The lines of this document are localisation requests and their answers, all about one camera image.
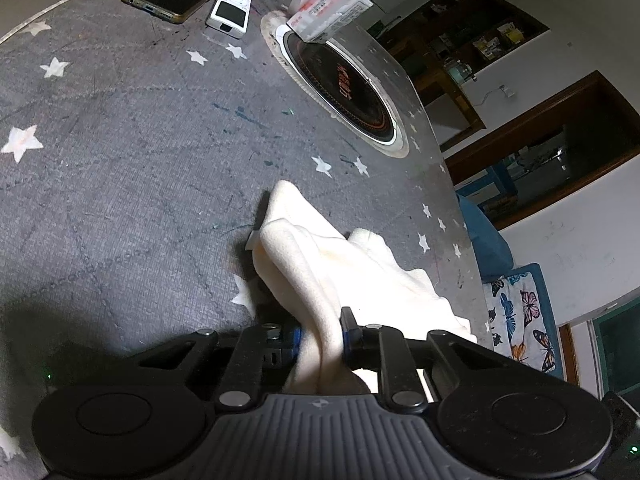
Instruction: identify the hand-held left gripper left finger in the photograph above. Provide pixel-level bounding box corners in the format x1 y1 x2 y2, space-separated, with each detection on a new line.
135 324 303 408

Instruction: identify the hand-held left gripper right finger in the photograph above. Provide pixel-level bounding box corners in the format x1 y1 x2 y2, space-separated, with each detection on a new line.
341 307 516 410

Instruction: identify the white cloth towel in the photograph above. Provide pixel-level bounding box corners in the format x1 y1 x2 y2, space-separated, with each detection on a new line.
246 180 478 396

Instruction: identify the butterfly print cushion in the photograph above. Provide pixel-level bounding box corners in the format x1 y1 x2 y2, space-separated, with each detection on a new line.
487 262 566 376

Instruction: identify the blue cloth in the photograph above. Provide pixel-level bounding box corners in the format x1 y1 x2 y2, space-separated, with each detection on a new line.
457 195 516 286

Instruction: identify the grey star tablecloth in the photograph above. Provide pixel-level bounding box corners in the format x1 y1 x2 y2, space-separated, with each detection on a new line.
0 0 496 480

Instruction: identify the built-in induction cooker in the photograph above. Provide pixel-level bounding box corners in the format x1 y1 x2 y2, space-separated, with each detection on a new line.
260 10 411 160

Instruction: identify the tissue pack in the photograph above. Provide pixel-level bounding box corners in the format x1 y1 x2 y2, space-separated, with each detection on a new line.
286 0 373 43

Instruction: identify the white remote control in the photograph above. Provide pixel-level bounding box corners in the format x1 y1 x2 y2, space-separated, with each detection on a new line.
206 0 256 36

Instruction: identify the wooden door frame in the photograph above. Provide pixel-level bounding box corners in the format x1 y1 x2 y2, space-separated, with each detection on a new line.
445 71 640 231

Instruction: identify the wooden wall shelf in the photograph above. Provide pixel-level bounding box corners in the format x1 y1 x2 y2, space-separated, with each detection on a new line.
375 0 548 151

